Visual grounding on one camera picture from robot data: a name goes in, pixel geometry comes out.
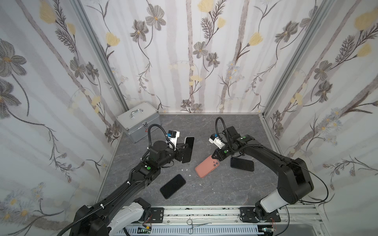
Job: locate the silver aluminium case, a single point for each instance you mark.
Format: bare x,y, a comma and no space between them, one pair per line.
136,121

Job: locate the aluminium corner frame post left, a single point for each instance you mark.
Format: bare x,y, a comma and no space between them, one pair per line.
98,50

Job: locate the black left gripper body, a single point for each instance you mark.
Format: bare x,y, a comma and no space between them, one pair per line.
179,152

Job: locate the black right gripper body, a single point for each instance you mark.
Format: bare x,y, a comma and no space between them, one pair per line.
223,151

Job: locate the phone with black screen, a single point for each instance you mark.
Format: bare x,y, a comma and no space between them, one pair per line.
188,150

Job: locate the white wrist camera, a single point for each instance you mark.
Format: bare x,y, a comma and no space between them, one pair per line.
173,136
214,139

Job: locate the pink phone case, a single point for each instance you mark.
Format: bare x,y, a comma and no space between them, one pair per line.
206,166

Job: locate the black phone near left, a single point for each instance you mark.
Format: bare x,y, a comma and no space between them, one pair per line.
170,188

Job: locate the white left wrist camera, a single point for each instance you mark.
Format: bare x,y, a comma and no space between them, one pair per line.
173,136

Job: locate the aluminium corner frame post right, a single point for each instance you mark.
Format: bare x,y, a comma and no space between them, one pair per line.
318,18

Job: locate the metal forceps scissors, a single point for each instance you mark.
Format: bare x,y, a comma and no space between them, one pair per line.
192,226

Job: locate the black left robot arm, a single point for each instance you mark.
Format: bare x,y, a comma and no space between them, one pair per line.
99,219

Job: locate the white perforated cable tray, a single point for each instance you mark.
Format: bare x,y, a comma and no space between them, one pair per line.
206,230

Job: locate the black phone near right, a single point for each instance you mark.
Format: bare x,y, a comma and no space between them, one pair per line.
242,164

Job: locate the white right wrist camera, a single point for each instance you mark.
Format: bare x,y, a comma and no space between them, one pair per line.
214,139

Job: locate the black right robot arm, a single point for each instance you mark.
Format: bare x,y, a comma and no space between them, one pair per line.
294,181

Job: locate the aluminium corner frame post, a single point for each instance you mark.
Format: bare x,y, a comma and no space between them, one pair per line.
318,18
98,50

